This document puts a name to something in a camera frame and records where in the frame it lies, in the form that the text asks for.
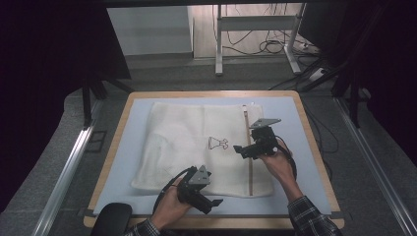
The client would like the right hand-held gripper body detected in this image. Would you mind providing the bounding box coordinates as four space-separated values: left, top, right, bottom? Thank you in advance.
248 117 283 157

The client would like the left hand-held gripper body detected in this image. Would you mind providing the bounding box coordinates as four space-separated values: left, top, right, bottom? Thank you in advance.
176 164 214 214

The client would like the white mesh laundry bag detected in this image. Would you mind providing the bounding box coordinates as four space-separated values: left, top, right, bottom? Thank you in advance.
131 101 275 199

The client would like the person's right hand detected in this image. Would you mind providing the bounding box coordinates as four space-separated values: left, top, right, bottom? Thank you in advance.
258 139 299 199

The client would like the person's left hand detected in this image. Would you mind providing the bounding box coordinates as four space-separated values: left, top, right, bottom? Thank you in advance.
149 186 195 231

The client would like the light blue table mat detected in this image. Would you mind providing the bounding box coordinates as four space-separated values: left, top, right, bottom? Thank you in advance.
92 96 332 217

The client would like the white power strip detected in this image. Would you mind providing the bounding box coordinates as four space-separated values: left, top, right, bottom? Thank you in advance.
308 66 327 83

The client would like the black chair armrest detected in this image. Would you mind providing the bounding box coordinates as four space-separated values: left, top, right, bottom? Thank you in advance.
89 202 134 236

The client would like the black metal stand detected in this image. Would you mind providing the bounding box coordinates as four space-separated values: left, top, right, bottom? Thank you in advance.
80 74 136 130
329 63 372 130

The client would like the dark floor plate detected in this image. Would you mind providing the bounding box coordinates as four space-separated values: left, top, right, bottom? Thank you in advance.
85 130 108 153

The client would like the dark curtain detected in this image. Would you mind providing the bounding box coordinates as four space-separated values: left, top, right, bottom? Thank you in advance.
323 0 417 165
0 0 132 212

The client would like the white cabinet panel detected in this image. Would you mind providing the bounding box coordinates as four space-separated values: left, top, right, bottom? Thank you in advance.
106 5 195 57

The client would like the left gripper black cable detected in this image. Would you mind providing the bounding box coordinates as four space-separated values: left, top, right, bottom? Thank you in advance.
151 165 199 215

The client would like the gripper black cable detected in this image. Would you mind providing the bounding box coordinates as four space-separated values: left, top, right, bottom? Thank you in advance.
274 135 299 182
151 165 199 215

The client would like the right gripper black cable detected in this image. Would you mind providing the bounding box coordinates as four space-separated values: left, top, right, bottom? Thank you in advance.
274 135 299 182

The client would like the thin black floor cable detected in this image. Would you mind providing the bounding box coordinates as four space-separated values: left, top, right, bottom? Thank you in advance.
303 103 340 183

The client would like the tangle of black floor cables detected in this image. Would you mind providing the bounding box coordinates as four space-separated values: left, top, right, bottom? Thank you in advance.
210 3 321 57

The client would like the white metal desk frame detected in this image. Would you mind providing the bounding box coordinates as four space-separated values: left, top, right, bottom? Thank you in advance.
214 3 307 77

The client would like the aluminium floor rail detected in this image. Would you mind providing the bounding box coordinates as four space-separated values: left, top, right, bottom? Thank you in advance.
30 97 103 236
333 96 417 236

